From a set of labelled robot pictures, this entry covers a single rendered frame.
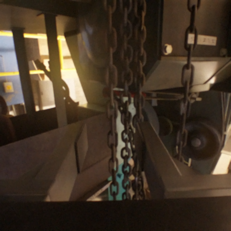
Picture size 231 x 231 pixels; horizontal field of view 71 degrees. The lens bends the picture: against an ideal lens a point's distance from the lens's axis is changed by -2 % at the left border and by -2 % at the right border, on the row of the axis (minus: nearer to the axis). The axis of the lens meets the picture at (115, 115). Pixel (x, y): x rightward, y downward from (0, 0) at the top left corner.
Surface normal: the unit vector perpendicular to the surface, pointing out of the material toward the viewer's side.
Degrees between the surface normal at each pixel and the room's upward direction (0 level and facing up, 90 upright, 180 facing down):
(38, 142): 90
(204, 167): 90
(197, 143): 90
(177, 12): 90
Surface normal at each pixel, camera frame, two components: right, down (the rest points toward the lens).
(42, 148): 0.75, 0.18
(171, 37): 0.49, 0.25
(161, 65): 0.37, 0.85
